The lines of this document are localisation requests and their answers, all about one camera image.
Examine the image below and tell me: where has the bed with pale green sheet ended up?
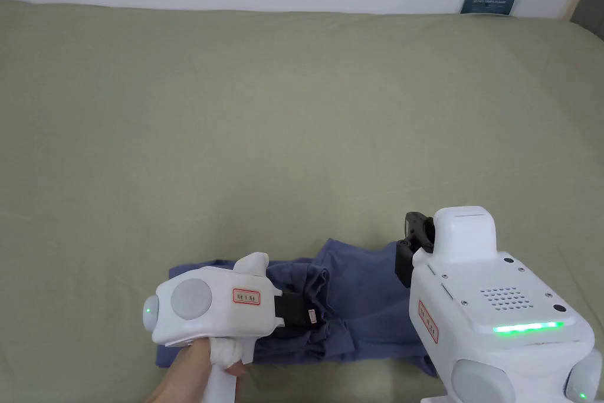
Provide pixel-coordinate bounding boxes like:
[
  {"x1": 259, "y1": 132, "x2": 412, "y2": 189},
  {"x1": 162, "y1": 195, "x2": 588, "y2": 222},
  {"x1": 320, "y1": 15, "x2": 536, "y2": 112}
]
[{"x1": 0, "y1": 0, "x2": 604, "y2": 403}]

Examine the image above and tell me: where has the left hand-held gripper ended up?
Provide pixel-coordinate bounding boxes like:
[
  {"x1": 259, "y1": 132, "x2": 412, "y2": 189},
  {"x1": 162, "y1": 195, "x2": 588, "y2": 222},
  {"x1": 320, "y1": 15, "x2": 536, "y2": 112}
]
[{"x1": 143, "y1": 252, "x2": 319, "y2": 403}]

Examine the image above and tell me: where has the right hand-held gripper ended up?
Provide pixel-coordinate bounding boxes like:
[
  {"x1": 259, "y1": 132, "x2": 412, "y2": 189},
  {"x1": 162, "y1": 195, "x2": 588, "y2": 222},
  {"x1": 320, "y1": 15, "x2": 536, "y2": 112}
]
[{"x1": 395, "y1": 205, "x2": 604, "y2": 403}]

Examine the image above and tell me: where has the person's left hand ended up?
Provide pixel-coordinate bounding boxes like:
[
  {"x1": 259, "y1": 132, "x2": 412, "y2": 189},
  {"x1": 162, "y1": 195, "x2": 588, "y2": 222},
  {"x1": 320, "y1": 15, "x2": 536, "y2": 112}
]
[{"x1": 145, "y1": 336, "x2": 246, "y2": 403}]

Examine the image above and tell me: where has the dark blue shirt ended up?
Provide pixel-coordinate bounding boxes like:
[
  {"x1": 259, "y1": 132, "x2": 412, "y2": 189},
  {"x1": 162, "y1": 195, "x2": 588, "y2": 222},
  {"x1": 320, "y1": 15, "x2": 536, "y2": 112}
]
[{"x1": 155, "y1": 238, "x2": 442, "y2": 378}]

